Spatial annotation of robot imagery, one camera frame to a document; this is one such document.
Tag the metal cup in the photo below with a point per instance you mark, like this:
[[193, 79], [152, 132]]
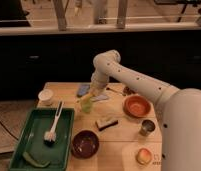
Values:
[[147, 127]]

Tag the yellow banana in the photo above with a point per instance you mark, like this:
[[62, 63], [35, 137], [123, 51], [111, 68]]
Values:
[[86, 98]]

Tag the orange bowl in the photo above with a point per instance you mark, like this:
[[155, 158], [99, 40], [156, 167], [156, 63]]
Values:
[[136, 106]]

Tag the white paper cup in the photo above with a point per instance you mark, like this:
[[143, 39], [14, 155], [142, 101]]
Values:
[[46, 97]]

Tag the white dish brush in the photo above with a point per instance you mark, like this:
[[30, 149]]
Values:
[[50, 136]]

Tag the metal spoon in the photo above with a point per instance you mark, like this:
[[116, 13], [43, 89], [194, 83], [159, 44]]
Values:
[[110, 89]]

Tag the green plastic cup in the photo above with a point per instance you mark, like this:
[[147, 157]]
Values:
[[86, 106]]

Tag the green chili pepper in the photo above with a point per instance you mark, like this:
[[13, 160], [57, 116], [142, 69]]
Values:
[[28, 158]]

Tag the orange peach fruit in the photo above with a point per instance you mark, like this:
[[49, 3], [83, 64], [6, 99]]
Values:
[[144, 156]]

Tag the light blue cloth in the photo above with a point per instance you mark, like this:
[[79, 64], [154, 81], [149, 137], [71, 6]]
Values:
[[100, 98]]

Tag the brown pine cone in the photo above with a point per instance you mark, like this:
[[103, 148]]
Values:
[[128, 91]]

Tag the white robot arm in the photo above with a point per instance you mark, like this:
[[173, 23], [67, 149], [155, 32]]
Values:
[[180, 110]]

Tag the green plastic tray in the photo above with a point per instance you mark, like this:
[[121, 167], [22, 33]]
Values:
[[31, 140]]

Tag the dark purple bowl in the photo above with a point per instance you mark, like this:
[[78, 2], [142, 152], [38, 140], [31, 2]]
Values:
[[85, 144]]

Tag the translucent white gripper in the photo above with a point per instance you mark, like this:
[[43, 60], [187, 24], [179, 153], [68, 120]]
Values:
[[94, 91]]

